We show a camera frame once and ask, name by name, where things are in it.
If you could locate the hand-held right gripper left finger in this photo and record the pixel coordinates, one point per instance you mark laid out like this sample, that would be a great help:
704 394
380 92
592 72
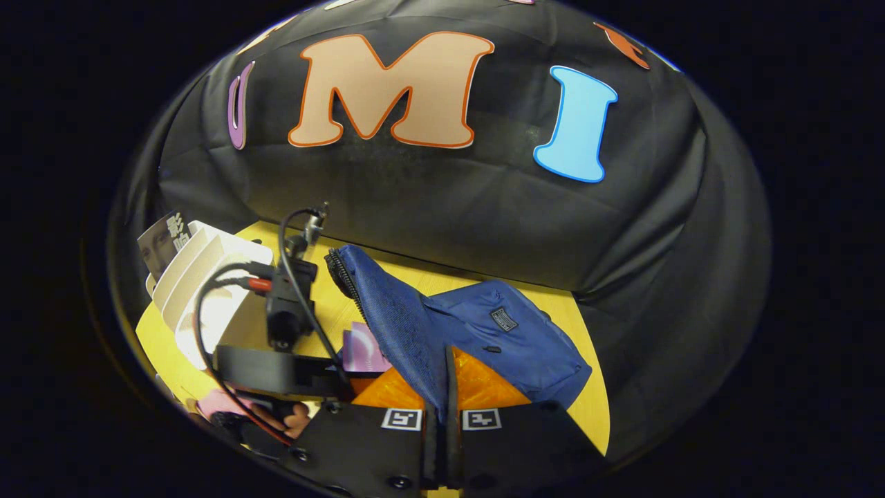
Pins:
432 449

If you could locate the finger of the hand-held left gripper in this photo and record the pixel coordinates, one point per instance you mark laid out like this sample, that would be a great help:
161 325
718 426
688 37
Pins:
276 370

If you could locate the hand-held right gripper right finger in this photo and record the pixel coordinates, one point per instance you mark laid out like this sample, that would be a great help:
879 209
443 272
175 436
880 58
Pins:
453 443

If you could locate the white plastic bookshelf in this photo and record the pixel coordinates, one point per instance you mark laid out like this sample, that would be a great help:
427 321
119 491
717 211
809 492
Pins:
207 290

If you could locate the pink book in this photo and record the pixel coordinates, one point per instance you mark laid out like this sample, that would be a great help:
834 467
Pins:
363 353

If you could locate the blue schoolbag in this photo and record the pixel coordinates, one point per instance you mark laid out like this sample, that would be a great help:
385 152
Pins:
484 332

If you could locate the dark face cover book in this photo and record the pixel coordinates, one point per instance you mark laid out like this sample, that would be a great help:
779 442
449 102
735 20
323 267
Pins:
160 242

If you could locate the black backdrop cloth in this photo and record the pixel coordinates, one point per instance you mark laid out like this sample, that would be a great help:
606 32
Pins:
415 207

